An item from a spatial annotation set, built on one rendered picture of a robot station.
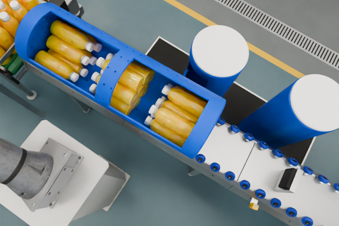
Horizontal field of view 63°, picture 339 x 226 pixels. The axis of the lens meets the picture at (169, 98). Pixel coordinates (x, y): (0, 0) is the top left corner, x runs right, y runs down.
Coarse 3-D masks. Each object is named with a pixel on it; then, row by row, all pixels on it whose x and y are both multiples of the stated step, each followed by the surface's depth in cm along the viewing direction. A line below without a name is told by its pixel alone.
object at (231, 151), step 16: (48, 80) 143; (80, 96) 139; (128, 128) 138; (224, 128) 133; (160, 144) 134; (208, 144) 130; (224, 144) 131; (240, 144) 131; (256, 144) 131; (208, 160) 128; (224, 160) 128; (240, 160) 129; (256, 160) 129; (272, 160) 129; (208, 176) 133; (240, 176) 126; (256, 176) 127; (272, 176) 127; (304, 176) 128; (240, 192) 130; (272, 192) 125; (304, 192) 126; (320, 192) 126; (304, 208) 124; (320, 208) 124; (336, 208) 125; (288, 224) 130; (320, 224) 122; (336, 224) 122
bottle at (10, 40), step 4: (0, 28) 126; (0, 32) 126; (4, 32) 128; (8, 32) 131; (0, 36) 127; (4, 36) 128; (8, 36) 130; (12, 36) 135; (0, 40) 128; (4, 40) 129; (8, 40) 131; (12, 40) 134; (0, 44) 132; (4, 44) 132; (8, 44) 133; (4, 48) 136; (8, 48) 135; (12, 52) 139; (16, 52) 141
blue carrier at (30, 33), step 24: (24, 24) 110; (48, 24) 126; (72, 24) 132; (24, 48) 113; (48, 48) 136; (120, 48) 111; (48, 72) 117; (120, 72) 106; (168, 72) 110; (96, 96) 111; (144, 96) 132; (216, 96) 110; (144, 120) 126; (216, 120) 102; (168, 144) 111; (192, 144) 104
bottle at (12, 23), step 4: (12, 16) 130; (8, 20) 127; (12, 20) 129; (16, 20) 131; (4, 24) 128; (8, 24) 128; (12, 24) 129; (16, 24) 131; (8, 28) 130; (12, 28) 130; (16, 28) 132; (12, 32) 133
